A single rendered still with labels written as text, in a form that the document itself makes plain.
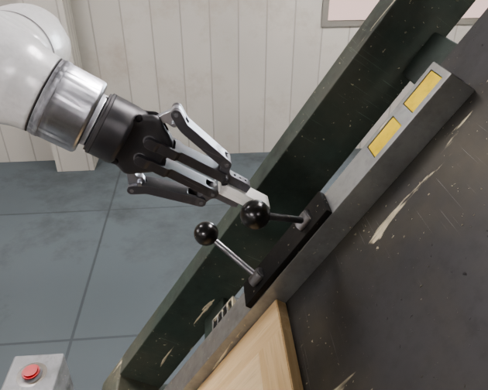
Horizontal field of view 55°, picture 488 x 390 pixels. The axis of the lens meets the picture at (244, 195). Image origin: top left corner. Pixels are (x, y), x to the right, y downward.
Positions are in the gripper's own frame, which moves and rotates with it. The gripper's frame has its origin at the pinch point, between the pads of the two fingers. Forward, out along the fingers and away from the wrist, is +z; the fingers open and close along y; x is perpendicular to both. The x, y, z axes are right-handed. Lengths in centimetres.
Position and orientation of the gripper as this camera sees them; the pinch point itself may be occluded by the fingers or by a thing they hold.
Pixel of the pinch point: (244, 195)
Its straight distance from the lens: 60.2
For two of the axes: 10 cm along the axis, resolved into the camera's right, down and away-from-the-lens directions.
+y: -5.4, 7.4, 4.1
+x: 0.8, 5.3, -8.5
